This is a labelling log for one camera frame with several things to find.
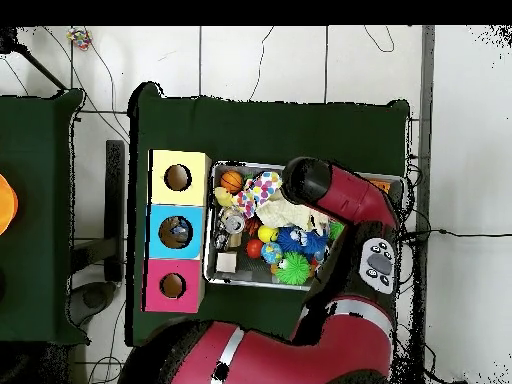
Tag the small yellow duck toy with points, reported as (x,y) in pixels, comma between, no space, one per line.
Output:
(224,197)

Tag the polka dot cloth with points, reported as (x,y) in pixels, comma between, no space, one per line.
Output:
(260,190)

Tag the orange round object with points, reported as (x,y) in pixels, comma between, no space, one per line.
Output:
(6,204)

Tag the blue spiky ball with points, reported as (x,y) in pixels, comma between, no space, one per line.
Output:
(292,240)

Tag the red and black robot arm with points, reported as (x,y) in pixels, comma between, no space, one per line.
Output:
(360,200)

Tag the white knitted cloth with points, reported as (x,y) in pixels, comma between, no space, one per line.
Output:
(280,212)

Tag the yellow ball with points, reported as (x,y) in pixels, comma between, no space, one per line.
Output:
(266,234)

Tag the green spiky ball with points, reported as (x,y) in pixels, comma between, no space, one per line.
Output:
(293,270)

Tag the small globe print ball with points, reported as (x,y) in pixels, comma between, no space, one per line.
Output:
(272,253)

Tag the wooden box with three holes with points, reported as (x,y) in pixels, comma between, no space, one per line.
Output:
(196,188)

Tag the small orange basketball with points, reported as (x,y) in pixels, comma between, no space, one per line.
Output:
(232,181)

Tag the green cloth side table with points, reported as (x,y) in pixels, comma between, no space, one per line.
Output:
(40,200)

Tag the small red ball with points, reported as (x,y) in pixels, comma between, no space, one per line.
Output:
(254,248)

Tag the clear plastic bottle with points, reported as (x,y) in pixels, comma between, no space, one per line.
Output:
(178,233)

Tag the orange toy building block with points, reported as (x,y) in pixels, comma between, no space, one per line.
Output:
(381,186)

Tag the crushed silver can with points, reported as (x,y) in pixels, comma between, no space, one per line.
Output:
(234,222)

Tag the small colourful floor toy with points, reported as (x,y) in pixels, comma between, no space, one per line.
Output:
(78,37)

